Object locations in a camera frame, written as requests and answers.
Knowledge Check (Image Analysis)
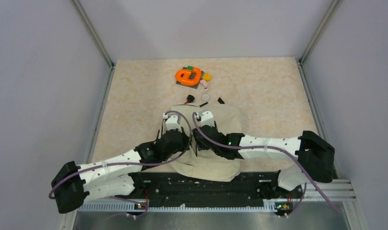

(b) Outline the orange plastic toy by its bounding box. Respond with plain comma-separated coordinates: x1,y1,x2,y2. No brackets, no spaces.
175,67,203,82

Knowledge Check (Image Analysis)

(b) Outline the aluminium frame rail left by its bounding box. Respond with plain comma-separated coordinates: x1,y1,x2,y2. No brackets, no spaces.
59,0,116,230

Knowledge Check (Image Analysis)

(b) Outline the red black stamp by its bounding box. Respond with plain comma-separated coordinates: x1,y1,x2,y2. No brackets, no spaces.
184,94,195,104

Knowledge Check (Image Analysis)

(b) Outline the aluminium frame rail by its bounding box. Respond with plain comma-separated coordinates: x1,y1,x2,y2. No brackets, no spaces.
59,0,116,230
297,0,356,201

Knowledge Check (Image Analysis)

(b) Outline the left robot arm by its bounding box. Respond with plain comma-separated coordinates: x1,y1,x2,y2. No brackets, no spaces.
48,129,192,214

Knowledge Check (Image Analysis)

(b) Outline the aluminium frame rail right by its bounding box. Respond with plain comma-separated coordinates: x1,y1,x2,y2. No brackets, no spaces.
297,0,356,201

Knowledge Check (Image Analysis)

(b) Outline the yellow toy block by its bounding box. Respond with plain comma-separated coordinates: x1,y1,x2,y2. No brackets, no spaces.
202,73,212,81

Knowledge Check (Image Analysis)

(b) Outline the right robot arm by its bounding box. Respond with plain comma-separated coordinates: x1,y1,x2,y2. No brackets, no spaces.
193,125,335,197

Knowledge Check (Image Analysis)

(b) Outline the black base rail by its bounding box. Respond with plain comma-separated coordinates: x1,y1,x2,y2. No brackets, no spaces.
115,172,303,208

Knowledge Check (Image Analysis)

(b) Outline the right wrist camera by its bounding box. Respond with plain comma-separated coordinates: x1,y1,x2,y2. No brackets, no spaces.
195,110,217,128

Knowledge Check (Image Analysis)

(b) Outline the pink white eraser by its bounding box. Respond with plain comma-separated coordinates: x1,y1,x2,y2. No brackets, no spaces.
200,79,208,91

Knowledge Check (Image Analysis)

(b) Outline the grey toy base plate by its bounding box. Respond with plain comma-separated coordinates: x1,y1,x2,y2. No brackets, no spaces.
175,79,200,89

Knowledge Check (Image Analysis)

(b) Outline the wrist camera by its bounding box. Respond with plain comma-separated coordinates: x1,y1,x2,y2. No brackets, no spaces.
163,113,182,132
195,110,217,128

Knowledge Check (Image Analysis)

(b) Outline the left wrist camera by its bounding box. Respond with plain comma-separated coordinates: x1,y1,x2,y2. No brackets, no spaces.
163,113,182,132

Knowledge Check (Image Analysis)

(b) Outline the cream canvas backpack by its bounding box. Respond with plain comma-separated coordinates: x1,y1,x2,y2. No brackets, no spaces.
152,103,244,182

